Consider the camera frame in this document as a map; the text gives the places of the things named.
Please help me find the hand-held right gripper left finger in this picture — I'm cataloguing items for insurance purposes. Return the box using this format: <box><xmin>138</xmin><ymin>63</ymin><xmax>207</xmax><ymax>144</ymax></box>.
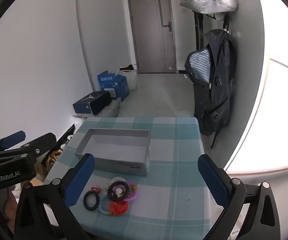
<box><xmin>14</xmin><ymin>153</ymin><xmax>96</xmax><ymax>240</ymax></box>

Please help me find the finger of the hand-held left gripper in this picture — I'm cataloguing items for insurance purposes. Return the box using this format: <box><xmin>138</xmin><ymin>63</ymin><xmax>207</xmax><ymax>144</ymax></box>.
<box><xmin>0</xmin><ymin>130</ymin><xmax>26</xmax><ymax>155</ymax></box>
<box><xmin>0</xmin><ymin>132</ymin><xmax>57</xmax><ymax>160</ymax></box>

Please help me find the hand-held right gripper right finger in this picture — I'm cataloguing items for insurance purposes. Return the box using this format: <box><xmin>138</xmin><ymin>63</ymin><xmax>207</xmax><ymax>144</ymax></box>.
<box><xmin>197</xmin><ymin>154</ymin><xmax>281</xmax><ymax>240</ymax></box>

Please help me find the black beaded bracelet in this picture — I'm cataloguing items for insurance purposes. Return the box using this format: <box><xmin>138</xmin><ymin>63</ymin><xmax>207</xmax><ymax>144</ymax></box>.
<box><xmin>107</xmin><ymin>181</ymin><xmax>132</xmax><ymax>202</ymax></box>
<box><xmin>83</xmin><ymin>190</ymin><xmax>101</xmax><ymax>210</ymax></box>

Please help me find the light blue ring bracelet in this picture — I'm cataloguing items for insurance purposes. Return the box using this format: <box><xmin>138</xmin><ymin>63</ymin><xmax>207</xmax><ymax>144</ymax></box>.
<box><xmin>98</xmin><ymin>194</ymin><xmax>117</xmax><ymax>215</ymax></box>

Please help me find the round translucent white case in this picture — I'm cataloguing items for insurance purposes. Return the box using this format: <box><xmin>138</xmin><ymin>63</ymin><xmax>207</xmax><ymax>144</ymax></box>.
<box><xmin>110</xmin><ymin>176</ymin><xmax>127</xmax><ymax>188</ymax></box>

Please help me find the grey cardboard box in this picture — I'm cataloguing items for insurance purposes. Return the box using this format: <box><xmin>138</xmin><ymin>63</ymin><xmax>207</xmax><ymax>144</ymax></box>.
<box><xmin>74</xmin><ymin>128</ymin><xmax>151</xmax><ymax>177</ymax></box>

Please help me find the red jewelry piece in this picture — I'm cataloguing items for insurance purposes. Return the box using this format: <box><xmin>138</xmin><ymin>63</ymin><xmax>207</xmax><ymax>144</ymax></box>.
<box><xmin>109</xmin><ymin>200</ymin><xmax>129</xmax><ymax>216</ymax></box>

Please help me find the purple ring bracelet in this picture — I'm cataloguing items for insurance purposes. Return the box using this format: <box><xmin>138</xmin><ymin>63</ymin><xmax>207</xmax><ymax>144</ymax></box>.
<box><xmin>124</xmin><ymin>181</ymin><xmax>139</xmax><ymax>202</ymax></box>

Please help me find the person's left hand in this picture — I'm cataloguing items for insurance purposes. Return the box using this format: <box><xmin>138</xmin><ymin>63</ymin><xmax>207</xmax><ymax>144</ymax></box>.
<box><xmin>5</xmin><ymin>185</ymin><xmax>20</xmax><ymax>220</ymax></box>

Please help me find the teal checked tablecloth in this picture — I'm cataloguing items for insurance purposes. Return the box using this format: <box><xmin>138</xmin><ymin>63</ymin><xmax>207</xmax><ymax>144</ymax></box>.
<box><xmin>44</xmin><ymin>116</ymin><xmax>215</xmax><ymax>240</ymax></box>

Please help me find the dark blue shoe box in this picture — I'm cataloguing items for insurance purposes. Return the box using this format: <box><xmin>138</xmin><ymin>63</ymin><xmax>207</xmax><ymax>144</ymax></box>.
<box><xmin>73</xmin><ymin>91</ymin><xmax>113</xmax><ymax>115</ymax></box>

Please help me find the dark backpack with striped lining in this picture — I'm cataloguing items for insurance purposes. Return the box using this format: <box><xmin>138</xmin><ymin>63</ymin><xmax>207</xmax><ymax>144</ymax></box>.
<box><xmin>184</xmin><ymin>29</ymin><xmax>237</xmax><ymax>150</ymax></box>

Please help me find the blue cardboard box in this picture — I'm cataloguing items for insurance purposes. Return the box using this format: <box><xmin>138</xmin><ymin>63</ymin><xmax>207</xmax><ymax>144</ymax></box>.
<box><xmin>97</xmin><ymin>72</ymin><xmax>130</xmax><ymax>102</ymax></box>

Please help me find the white plastic bag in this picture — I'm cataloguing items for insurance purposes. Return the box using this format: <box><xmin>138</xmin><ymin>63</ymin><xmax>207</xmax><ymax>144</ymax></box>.
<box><xmin>116</xmin><ymin>69</ymin><xmax>139</xmax><ymax>92</ymax></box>

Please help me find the black coat rack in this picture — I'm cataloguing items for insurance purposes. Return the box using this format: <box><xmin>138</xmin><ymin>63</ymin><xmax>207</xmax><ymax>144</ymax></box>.
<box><xmin>193</xmin><ymin>11</ymin><xmax>230</xmax><ymax>53</ymax></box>

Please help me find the grey door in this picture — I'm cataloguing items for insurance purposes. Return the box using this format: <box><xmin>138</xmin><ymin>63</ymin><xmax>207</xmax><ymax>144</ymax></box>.
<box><xmin>126</xmin><ymin>0</ymin><xmax>177</xmax><ymax>74</ymax></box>

